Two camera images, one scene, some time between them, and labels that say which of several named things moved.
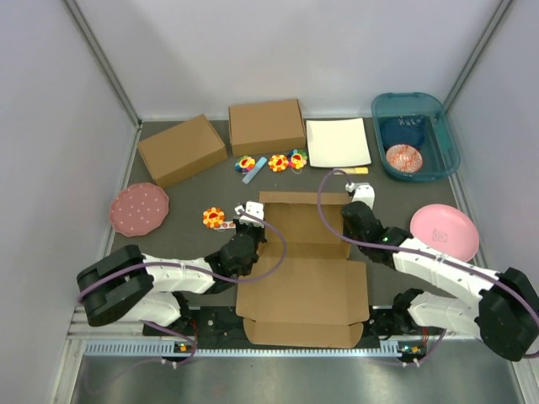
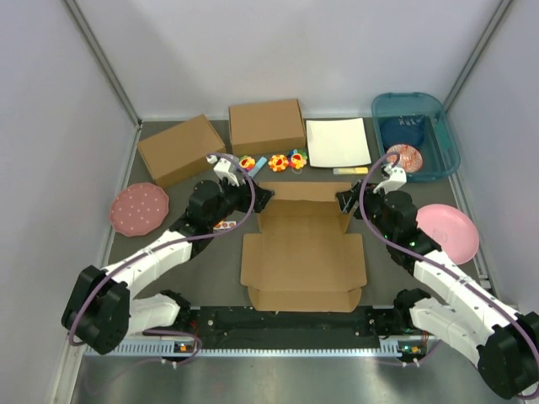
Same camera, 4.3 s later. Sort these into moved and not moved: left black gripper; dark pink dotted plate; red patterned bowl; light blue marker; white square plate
Moved: left black gripper
Not moved: white square plate; dark pink dotted plate; light blue marker; red patterned bowl
